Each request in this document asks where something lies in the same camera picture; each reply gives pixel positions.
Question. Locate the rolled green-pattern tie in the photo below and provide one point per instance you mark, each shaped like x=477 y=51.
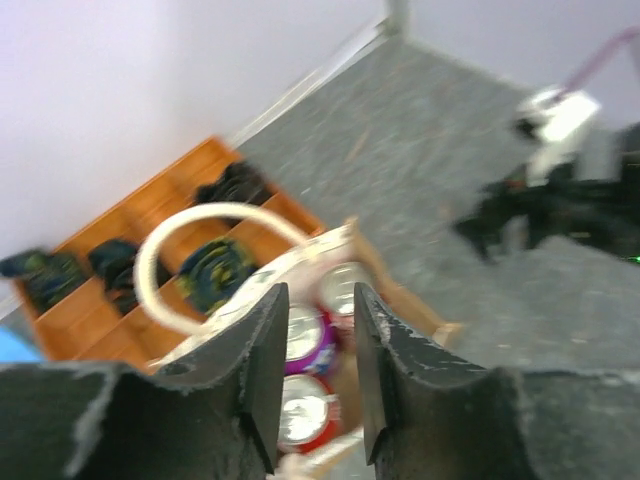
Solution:
x=213 y=273

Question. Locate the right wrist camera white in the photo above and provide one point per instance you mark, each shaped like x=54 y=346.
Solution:
x=557 y=123

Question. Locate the red soda can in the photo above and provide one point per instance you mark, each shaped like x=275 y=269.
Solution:
x=310 y=414
x=336 y=292

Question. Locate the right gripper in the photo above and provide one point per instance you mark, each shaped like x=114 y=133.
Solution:
x=587 y=211

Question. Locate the wooden compartment tray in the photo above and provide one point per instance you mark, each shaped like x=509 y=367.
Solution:
x=85 y=325

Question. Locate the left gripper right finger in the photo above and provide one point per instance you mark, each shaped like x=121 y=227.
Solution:
x=429 y=414

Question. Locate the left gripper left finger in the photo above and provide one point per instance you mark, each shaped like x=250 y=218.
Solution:
x=214 y=414

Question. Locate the rolled tie outside tray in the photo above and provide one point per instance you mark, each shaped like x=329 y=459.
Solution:
x=47 y=277

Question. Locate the canvas tote bag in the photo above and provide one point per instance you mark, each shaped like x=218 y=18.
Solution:
x=301 y=267

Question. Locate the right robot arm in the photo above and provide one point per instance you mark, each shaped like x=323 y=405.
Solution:
x=628 y=159

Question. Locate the blue space-print cloth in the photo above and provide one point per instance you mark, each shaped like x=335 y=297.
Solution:
x=15 y=350

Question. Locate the rolled dark tie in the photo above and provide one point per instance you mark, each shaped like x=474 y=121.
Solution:
x=113 y=262

